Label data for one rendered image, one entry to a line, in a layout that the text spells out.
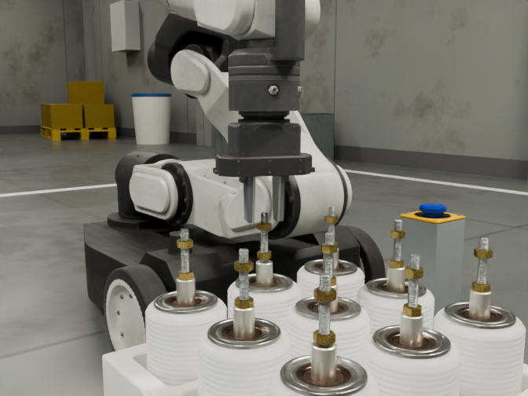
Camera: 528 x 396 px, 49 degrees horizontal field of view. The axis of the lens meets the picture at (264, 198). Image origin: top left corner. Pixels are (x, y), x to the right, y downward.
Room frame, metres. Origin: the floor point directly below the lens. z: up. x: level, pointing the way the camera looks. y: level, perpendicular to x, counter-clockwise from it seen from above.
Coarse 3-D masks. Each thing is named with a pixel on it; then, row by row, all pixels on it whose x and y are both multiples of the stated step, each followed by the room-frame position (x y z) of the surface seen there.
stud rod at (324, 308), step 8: (320, 280) 0.47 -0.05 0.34; (328, 280) 0.47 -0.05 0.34; (320, 288) 0.47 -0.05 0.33; (328, 288) 0.47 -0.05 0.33; (320, 304) 0.47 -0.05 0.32; (328, 304) 0.47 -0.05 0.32; (320, 312) 0.47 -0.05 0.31; (328, 312) 0.47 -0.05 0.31; (320, 320) 0.47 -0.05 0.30; (328, 320) 0.47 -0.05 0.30; (320, 328) 0.47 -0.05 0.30; (328, 328) 0.47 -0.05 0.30
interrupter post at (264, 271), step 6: (258, 264) 0.72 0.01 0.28; (264, 264) 0.72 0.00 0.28; (270, 264) 0.72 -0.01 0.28; (258, 270) 0.72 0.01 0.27; (264, 270) 0.72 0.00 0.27; (270, 270) 0.72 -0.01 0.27; (258, 276) 0.72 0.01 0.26; (264, 276) 0.72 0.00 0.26; (270, 276) 0.72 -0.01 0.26; (258, 282) 0.72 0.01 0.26; (264, 282) 0.72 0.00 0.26; (270, 282) 0.72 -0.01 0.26
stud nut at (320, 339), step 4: (316, 332) 0.47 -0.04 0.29; (332, 332) 0.47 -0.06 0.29; (316, 336) 0.47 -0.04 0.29; (320, 336) 0.46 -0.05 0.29; (324, 336) 0.46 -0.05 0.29; (328, 336) 0.46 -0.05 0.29; (332, 336) 0.47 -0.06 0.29; (316, 340) 0.47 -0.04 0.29; (320, 340) 0.46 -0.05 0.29; (324, 340) 0.46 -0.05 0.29; (328, 340) 0.46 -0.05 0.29; (332, 340) 0.47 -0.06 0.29; (320, 344) 0.46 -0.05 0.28; (324, 344) 0.46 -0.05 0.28; (328, 344) 0.46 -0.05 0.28
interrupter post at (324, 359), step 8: (312, 344) 0.47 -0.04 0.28; (336, 344) 0.47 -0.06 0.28; (312, 352) 0.47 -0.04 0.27; (320, 352) 0.46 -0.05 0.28; (328, 352) 0.46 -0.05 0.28; (336, 352) 0.47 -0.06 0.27; (312, 360) 0.47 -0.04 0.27; (320, 360) 0.46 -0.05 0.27; (328, 360) 0.46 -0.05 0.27; (336, 360) 0.47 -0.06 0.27; (312, 368) 0.47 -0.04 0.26; (320, 368) 0.46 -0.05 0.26; (328, 368) 0.46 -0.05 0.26; (312, 376) 0.47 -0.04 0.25; (320, 376) 0.46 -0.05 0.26; (328, 376) 0.46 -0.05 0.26
